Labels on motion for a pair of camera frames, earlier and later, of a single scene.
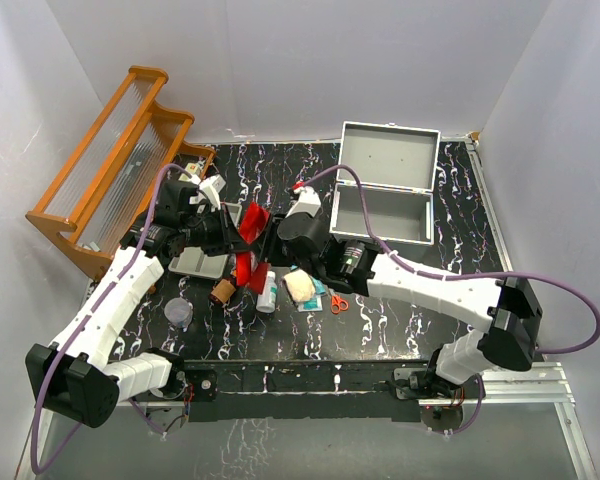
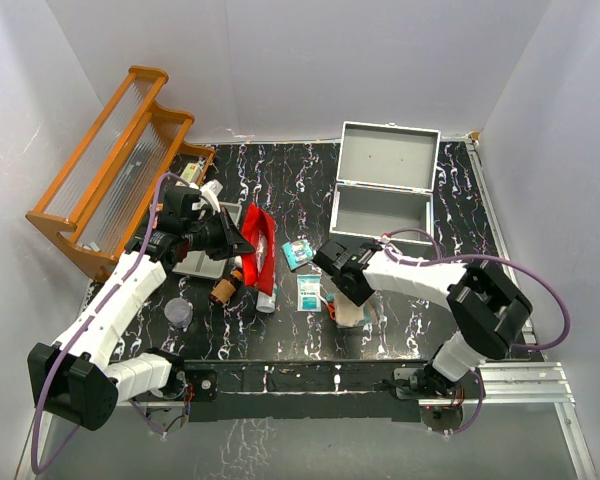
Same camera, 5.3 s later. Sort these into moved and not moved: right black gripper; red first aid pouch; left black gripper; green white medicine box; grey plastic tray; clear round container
Moved: right black gripper; red first aid pouch
Not moved: clear round container; left black gripper; green white medicine box; grey plastic tray
